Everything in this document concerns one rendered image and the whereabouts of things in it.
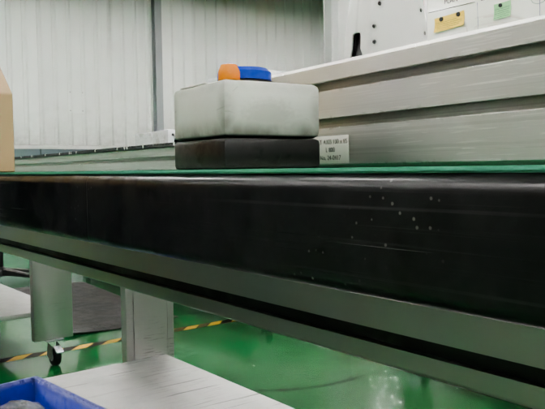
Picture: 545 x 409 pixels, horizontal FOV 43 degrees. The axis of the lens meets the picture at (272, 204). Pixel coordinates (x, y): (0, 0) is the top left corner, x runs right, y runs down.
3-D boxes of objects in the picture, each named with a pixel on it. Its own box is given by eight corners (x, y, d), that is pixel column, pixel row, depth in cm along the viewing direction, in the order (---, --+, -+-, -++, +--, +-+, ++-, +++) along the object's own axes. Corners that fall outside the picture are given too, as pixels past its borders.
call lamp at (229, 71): (214, 81, 47) (213, 63, 47) (233, 82, 48) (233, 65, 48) (225, 78, 46) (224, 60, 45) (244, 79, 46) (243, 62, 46)
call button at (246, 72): (208, 96, 51) (207, 70, 51) (253, 99, 53) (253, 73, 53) (234, 92, 48) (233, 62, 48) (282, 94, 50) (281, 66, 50)
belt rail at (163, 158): (10, 172, 164) (10, 159, 164) (27, 171, 166) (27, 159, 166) (188, 170, 84) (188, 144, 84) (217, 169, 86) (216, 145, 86)
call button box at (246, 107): (173, 170, 52) (172, 86, 52) (280, 168, 57) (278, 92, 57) (225, 169, 45) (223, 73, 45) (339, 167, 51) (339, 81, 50)
